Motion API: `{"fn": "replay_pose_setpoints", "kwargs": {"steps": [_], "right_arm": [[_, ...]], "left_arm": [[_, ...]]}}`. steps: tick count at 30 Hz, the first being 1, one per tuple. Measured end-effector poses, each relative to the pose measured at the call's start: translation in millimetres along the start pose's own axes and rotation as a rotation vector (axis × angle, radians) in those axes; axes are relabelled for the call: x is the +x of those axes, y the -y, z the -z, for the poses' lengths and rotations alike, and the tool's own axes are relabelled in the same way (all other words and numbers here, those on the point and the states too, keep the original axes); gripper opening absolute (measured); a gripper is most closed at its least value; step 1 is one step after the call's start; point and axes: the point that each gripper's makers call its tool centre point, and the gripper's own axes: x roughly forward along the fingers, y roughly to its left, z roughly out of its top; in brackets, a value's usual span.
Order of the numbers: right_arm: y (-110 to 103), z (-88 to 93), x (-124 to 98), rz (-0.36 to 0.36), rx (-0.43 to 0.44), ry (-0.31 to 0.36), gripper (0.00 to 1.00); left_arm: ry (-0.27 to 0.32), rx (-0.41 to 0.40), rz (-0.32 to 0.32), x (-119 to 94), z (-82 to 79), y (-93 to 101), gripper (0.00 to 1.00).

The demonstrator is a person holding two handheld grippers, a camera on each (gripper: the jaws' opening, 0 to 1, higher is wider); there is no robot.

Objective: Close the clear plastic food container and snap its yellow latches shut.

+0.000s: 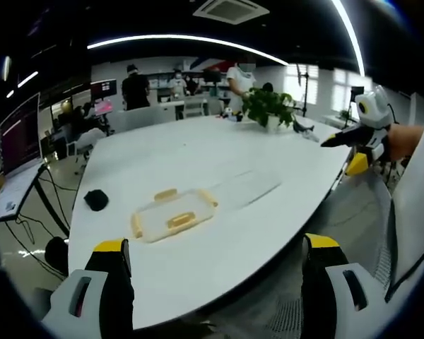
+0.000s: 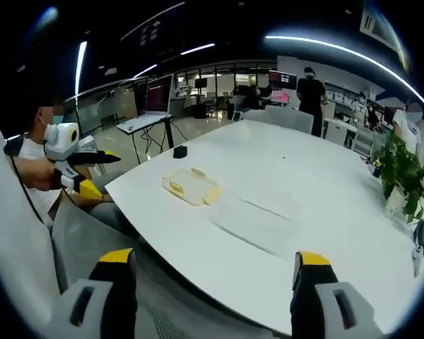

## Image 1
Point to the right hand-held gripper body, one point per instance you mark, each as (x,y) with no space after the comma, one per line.
(374,113)

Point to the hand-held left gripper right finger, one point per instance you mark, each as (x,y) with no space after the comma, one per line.
(321,282)

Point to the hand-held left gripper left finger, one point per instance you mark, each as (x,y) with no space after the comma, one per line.
(106,282)

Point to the container lid with yellow latches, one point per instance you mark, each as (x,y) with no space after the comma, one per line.
(173,219)

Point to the grey mesh office chair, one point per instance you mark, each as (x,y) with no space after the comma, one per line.
(360,212)

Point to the black round stool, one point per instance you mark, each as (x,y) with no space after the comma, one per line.
(56,256)

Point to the black tripod stand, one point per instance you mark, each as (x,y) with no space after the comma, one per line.
(305,92)

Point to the person's white shirt sleeve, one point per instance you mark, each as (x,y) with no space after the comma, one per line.
(420,197)

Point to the curved ceiling light strip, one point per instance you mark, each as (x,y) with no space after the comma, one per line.
(183,39)
(353,39)

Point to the black cloth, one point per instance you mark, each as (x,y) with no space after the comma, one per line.
(96,200)

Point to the green potted plant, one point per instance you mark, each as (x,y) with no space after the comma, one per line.
(268,106)

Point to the white side desk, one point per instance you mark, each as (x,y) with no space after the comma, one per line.
(16,192)

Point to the white office chair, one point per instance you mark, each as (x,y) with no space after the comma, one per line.
(86,141)

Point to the white desk partition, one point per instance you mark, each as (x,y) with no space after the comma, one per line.
(146,118)

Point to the large dark monitor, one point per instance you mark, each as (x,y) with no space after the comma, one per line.
(21,136)

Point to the ceiling air vent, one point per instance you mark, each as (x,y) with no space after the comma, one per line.
(230,10)

